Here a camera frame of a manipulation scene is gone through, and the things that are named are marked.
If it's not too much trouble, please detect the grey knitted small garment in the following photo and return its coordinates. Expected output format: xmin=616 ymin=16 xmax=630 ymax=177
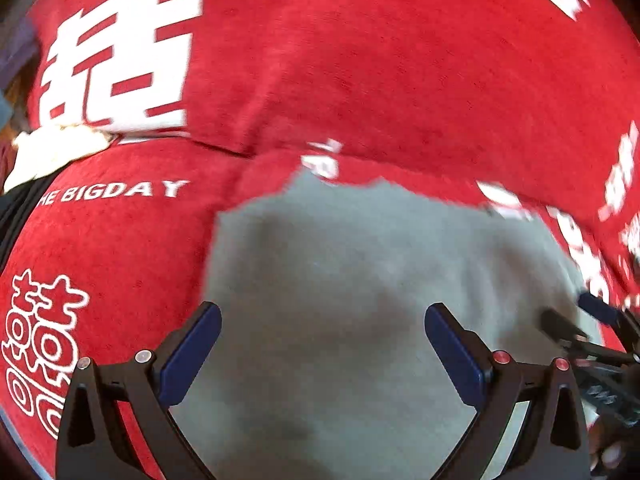
xmin=172 ymin=172 xmax=599 ymax=479

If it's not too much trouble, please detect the person's right hand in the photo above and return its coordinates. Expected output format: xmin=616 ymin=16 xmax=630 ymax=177
xmin=588 ymin=410 xmax=640 ymax=480

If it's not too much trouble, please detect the red wedding print blanket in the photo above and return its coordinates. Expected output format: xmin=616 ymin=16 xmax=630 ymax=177
xmin=1 ymin=0 xmax=639 ymax=479

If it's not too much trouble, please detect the black cloth at edge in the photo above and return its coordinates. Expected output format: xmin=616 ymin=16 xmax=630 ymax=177
xmin=0 ymin=169 xmax=63 ymax=271

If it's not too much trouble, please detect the white cloth at edge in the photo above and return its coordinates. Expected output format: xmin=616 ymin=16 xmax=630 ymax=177
xmin=2 ymin=125 xmax=115 ymax=193

